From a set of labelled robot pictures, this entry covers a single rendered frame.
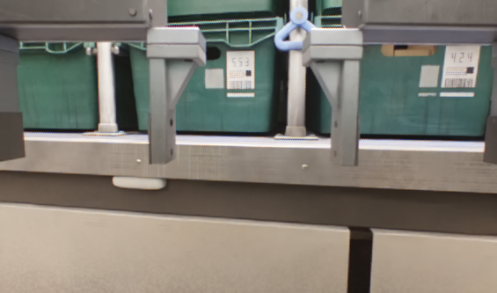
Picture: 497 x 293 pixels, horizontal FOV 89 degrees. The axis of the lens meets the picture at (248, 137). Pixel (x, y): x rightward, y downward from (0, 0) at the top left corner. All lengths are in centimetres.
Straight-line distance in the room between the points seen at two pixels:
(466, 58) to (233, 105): 49
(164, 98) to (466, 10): 22
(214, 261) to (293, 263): 14
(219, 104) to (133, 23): 42
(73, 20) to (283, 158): 32
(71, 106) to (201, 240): 50
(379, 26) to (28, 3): 25
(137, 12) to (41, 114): 69
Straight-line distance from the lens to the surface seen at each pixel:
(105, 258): 60
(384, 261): 51
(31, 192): 69
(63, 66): 82
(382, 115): 62
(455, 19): 24
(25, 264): 74
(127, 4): 22
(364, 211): 48
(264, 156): 42
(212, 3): 66
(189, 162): 45
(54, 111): 84
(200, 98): 62
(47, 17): 24
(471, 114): 70
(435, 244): 52
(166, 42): 21
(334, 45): 21
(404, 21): 22
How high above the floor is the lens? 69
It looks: 5 degrees down
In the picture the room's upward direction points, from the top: straight up
